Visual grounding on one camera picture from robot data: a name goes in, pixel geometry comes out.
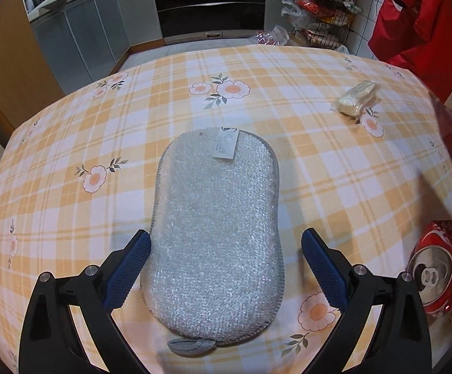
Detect cream plastic packet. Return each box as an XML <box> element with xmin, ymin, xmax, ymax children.
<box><xmin>337</xmin><ymin>80</ymin><xmax>380</xmax><ymax>117</ymax></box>

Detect black built-in oven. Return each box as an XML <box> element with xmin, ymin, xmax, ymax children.
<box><xmin>150</xmin><ymin>0</ymin><xmax>268</xmax><ymax>40</ymax></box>

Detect grey kitchen base cabinets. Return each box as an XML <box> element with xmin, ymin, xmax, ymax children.
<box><xmin>29</xmin><ymin>0</ymin><xmax>165</xmax><ymax>91</ymax></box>

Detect black wire storage rack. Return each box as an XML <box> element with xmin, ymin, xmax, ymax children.
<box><xmin>288</xmin><ymin>0</ymin><xmax>368</xmax><ymax>50</ymax></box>

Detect red hanging cloth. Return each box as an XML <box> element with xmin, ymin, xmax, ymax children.
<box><xmin>368</xmin><ymin>0</ymin><xmax>452</xmax><ymax>104</ymax></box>

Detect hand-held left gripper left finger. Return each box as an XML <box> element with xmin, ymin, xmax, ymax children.
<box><xmin>19</xmin><ymin>230</ymin><xmax>152</xmax><ymax>374</ymax></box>

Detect crushed red soda can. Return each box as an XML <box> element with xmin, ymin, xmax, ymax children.
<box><xmin>405</xmin><ymin>220</ymin><xmax>452</xmax><ymax>316</ymax></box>

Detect yellow checked floral tablecloth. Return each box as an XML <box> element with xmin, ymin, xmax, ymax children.
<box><xmin>0</xmin><ymin>43</ymin><xmax>452</xmax><ymax>374</ymax></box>

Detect silver mesh scrubbing pad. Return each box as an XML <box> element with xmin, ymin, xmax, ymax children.
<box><xmin>140</xmin><ymin>127</ymin><xmax>288</xmax><ymax>357</ymax></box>

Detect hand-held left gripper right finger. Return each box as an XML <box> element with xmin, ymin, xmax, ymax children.
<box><xmin>301</xmin><ymin>228</ymin><xmax>432</xmax><ymax>374</ymax></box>

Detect clear plastic bag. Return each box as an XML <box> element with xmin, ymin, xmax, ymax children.
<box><xmin>249</xmin><ymin>25</ymin><xmax>290</xmax><ymax>47</ymax></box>
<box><xmin>281</xmin><ymin>0</ymin><xmax>317</xmax><ymax>31</ymax></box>

